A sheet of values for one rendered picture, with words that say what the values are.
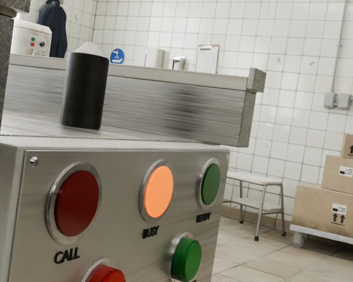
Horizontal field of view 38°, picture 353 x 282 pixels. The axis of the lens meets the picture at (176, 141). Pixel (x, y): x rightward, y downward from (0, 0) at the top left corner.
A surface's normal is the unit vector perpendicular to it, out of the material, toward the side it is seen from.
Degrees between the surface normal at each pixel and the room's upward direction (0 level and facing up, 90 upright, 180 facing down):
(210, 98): 90
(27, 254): 90
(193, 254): 90
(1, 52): 90
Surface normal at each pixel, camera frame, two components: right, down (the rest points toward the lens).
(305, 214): -0.51, 0.00
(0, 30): 0.88, 0.15
